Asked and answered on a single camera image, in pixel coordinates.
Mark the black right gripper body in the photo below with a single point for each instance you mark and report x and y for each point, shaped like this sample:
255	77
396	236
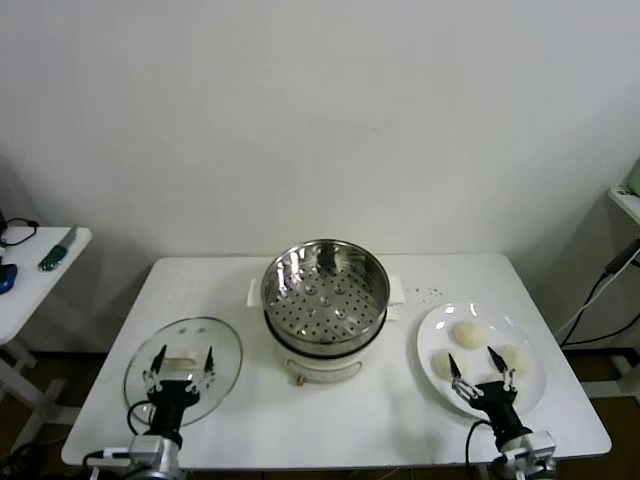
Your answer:
497	405

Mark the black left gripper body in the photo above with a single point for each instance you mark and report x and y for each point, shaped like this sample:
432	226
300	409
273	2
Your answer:
170	400

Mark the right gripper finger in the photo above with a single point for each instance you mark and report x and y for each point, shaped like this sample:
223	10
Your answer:
497	359
455	367

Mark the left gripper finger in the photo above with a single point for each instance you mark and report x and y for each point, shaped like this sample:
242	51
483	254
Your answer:
159	360
208	361

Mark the white steamed baozi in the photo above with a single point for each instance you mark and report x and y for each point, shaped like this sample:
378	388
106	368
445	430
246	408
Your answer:
441	367
469	334
517	362

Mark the round glass pot lid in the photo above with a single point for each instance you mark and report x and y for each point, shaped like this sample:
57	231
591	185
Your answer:
190	332

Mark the perforated steel steamer basket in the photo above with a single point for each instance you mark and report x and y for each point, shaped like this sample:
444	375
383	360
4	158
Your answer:
325	310

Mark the white round plate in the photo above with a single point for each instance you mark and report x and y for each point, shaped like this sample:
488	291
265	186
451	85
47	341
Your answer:
450	320

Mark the white side table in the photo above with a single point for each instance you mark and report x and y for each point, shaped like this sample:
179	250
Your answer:
30	300

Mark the black power adapter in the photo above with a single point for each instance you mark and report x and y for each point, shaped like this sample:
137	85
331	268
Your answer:
622	257

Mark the blue computer mouse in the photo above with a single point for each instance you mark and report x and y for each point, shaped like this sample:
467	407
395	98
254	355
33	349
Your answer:
7	277

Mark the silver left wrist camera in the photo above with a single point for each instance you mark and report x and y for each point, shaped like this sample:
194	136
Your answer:
150	447

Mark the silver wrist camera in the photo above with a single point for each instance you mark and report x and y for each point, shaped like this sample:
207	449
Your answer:
150	447
535	445

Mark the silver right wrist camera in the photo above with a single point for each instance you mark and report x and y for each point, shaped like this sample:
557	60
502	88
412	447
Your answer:
535	445

